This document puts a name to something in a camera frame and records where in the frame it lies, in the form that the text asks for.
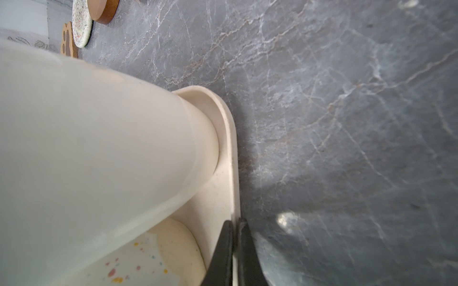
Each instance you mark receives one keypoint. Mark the cork paw print coaster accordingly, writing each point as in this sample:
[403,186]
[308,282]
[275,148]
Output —
[67,46]

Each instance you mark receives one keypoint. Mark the white mug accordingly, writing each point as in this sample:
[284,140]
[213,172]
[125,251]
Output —
[90,159]

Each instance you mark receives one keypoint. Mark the brown round wooden coaster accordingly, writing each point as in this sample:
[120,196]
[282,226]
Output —
[102,11]

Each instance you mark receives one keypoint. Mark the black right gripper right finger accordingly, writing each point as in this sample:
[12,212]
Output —
[248,266]

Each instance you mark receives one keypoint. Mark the white grey round coaster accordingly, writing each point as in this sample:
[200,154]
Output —
[81,23]

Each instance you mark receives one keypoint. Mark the beige plastic tray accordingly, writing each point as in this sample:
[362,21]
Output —
[178,251]

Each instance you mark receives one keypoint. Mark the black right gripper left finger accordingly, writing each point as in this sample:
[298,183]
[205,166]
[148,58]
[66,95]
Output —
[220,270]

